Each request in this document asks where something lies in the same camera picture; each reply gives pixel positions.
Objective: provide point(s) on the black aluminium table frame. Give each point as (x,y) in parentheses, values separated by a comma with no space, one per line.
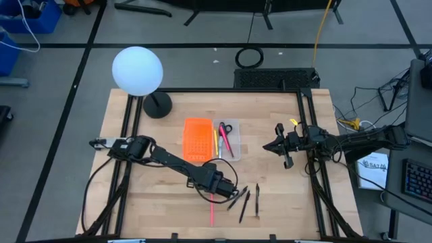
(236,90)

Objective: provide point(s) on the black floor bar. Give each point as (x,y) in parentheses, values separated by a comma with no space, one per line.
(141,9)

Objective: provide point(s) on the black desk device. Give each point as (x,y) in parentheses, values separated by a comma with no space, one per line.
(427,72)

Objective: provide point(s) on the grey desk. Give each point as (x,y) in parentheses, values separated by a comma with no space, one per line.
(395,189)

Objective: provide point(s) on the orange perforated plastic lid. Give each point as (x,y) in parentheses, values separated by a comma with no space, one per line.
(197,140)

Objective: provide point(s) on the yellow power plug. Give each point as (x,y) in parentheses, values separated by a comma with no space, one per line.
(351,123)

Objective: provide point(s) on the black perforated computer case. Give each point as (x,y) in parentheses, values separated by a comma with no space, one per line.
(276,78)

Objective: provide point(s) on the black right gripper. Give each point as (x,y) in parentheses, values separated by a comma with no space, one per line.
(292,141)

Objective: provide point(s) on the black ballpoint pen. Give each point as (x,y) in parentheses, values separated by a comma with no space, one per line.
(257,200)
(241,193)
(244,206)

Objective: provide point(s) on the large blue storage bin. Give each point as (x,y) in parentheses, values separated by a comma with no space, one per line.
(40,23)

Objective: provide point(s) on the clear plastic supply box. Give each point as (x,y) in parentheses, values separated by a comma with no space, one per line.
(237,141)

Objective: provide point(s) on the black backlit keyboard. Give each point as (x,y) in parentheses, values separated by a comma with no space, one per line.
(418,180)

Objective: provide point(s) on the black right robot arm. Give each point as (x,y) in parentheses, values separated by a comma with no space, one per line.
(364,138)

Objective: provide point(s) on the long pink pen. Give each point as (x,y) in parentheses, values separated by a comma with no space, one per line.
(212,212)

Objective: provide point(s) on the grey metal foot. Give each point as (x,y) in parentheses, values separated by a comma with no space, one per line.
(13,82)

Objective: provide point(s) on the black stand with legs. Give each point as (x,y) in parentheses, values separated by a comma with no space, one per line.
(266,13)

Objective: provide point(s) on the pink highlighter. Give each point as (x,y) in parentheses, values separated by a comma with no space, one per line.
(224,136)

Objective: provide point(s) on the grey flat panel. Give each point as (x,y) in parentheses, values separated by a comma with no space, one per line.
(418,108)

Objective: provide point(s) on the orange and black equipment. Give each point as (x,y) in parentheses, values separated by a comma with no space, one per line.
(77,4)

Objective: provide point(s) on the yellow pencil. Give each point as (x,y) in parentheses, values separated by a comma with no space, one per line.
(216,141)

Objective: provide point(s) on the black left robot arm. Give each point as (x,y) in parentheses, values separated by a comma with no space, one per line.
(168,160)

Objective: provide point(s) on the small blue storage bin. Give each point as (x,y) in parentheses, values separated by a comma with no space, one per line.
(6,57)

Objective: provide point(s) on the white globe lamp black base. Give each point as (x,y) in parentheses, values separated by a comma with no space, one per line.
(136,71)

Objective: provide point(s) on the white printed booklet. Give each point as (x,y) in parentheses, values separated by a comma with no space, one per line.
(371,172)

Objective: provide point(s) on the black tripod stand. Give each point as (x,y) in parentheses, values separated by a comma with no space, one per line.
(393,91)

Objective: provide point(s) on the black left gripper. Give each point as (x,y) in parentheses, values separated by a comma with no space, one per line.
(224,187)

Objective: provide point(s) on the black table edge bracket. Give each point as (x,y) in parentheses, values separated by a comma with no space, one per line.
(272,238)
(174,237)

